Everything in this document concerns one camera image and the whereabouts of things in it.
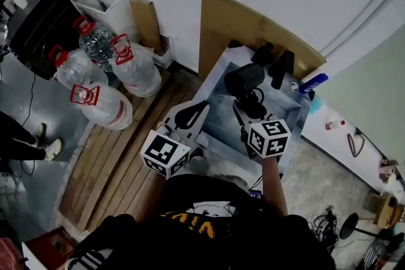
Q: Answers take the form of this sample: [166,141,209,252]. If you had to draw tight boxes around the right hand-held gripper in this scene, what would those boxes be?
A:
[233,101,291,162]

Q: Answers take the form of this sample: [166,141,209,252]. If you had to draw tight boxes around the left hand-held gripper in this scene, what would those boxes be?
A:
[140,101,209,180]

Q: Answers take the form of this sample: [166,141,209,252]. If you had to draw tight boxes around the white rectangular sink basin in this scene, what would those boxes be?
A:
[189,44,316,173]

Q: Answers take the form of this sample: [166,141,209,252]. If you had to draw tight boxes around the black hair dryer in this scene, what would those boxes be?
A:
[223,62,269,120]

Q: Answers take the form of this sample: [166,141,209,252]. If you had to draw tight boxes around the person's right forearm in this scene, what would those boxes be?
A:
[261,156,289,216]

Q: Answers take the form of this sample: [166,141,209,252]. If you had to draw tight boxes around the black rectangular bottle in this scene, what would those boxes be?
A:
[268,49,295,90]

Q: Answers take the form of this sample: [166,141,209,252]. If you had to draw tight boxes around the blue bath sponge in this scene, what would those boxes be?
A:
[309,96,323,114]

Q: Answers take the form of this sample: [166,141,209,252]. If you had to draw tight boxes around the black pump bottle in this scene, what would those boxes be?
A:
[251,42,276,67]

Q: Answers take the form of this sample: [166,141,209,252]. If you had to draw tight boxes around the blue bottle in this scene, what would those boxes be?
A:
[299,72,329,95]

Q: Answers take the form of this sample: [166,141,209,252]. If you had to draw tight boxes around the person's grey shoe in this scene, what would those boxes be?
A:
[207,172,251,192]

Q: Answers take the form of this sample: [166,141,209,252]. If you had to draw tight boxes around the wooden pallet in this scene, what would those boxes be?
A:
[58,69,203,231]

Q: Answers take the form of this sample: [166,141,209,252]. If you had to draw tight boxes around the clear water jug red cap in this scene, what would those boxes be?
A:
[109,34,162,97]
[47,44,109,90]
[70,82,134,130]

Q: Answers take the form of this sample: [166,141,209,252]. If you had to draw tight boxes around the small white bottle red cap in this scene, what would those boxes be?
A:
[325,120,346,131]

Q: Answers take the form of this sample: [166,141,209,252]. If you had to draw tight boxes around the white long shelf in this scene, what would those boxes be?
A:
[300,97,405,195]

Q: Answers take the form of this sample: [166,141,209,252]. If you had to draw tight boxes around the large brown cardboard sheet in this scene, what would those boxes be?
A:
[199,0,327,83]

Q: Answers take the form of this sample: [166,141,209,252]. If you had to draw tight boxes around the white roller blind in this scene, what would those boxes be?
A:
[316,25,405,168]

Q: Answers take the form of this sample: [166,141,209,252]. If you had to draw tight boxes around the ribbed clear water jug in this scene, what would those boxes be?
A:
[73,15,115,72]

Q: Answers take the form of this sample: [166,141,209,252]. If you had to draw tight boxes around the person's black printed shirt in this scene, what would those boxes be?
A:
[66,173,336,270]

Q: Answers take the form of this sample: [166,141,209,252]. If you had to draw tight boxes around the white box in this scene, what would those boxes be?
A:
[74,0,140,42]

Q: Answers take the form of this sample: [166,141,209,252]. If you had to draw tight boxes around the pink object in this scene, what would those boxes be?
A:
[378,159,399,184]

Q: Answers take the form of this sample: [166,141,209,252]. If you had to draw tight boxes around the black round stand base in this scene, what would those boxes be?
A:
[339,212,405,241]

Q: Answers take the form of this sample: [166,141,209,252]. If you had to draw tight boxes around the wooden stool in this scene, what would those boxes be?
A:
[363,191,405,230]

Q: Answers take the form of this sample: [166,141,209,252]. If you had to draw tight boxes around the black white striped garment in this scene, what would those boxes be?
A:
[66,248,113,270]

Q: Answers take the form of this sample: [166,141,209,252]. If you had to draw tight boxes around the black cabinet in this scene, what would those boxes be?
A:
[6,0,83,80]

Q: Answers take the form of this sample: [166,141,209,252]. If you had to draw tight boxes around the red brown box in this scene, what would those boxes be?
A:
[22,226,78,270]

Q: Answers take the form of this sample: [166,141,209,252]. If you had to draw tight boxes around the brown strap loop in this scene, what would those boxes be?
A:
[347,132,366,158]

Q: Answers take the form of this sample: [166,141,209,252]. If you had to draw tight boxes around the tangle of black cables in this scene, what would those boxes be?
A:
[308,205,339,250]

